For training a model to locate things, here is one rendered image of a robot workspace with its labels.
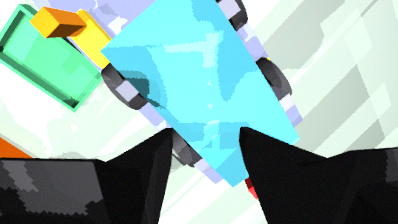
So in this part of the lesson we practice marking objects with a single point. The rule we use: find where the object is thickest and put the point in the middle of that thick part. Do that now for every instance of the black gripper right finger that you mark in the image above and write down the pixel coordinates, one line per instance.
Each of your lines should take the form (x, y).
(295, 186)

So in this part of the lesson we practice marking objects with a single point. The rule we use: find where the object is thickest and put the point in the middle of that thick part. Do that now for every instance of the green tray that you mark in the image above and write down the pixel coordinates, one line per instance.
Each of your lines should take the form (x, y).
(51, 60)
(5, 34)

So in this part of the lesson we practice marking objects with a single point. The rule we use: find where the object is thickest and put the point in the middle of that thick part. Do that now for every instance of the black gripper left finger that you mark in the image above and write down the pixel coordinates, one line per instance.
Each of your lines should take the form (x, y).
(127, 189)

